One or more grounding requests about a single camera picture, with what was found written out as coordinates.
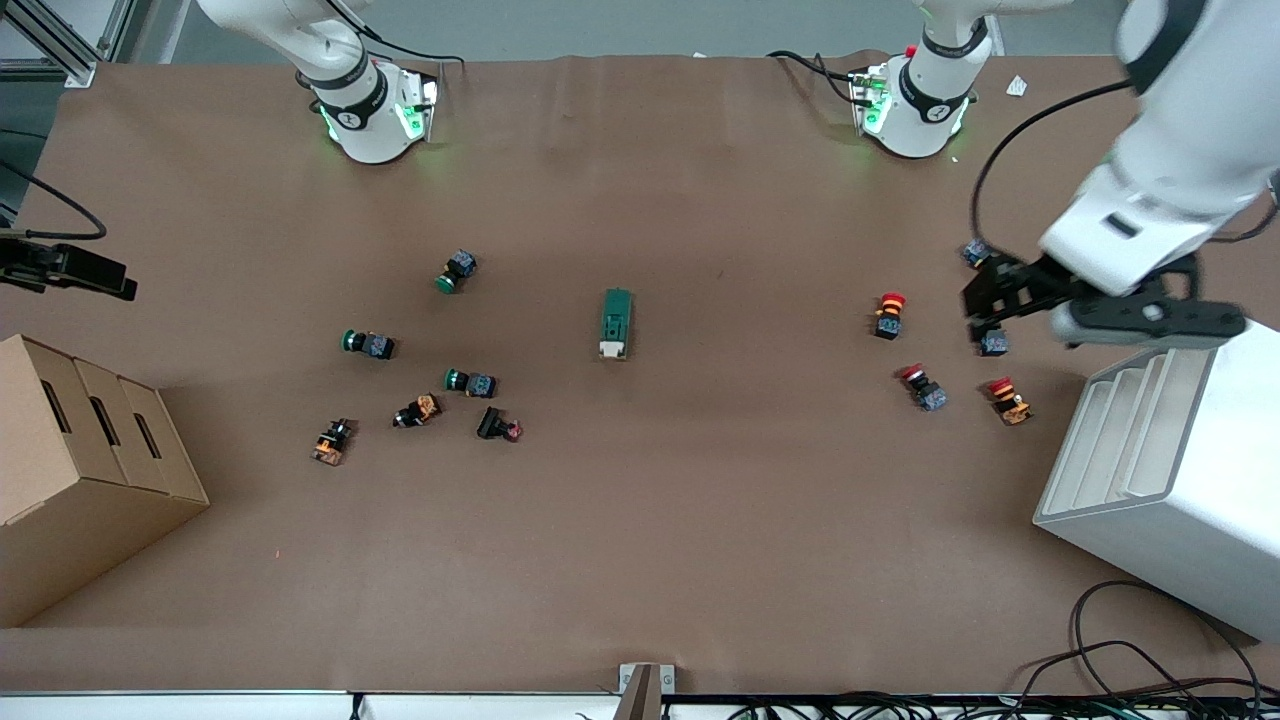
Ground black left arm base cable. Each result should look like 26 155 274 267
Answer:
765 48 863 106

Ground black square pushbutton red terminals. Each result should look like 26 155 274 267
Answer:
476 405 525 443

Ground black pushbutton orange contact block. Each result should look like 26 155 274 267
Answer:
310 418 358 467
392 393 443 430

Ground black arm base cable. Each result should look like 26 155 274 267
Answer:
765 48 863 106
330 0 468 71

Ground red pushbutton orange contact block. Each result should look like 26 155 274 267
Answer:
988 377 1034 427

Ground silver metal bracket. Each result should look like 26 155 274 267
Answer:
618 662 677 720

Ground white table edge rail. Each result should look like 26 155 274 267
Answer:
0 690 621 720

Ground brown cardboard slotted box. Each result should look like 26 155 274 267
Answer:
0 334 212 629

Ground black right arm base cable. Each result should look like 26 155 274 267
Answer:
330 0 468 71

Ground red pushbutton orange striped collar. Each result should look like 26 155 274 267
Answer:
872 292 909 342

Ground white slotted organizer box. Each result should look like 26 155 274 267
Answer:
1032 320 1280 643

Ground green load switch white handle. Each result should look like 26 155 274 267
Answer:
598 288 635 362

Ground brown table cover sheet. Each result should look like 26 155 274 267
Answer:
0 52 1280 696

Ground black cable bundle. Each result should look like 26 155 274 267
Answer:
690 640 1280 720

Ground aluminium frame profile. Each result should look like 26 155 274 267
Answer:
0 0 136 89

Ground black looped cable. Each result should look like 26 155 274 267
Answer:
1070 580 1266 701

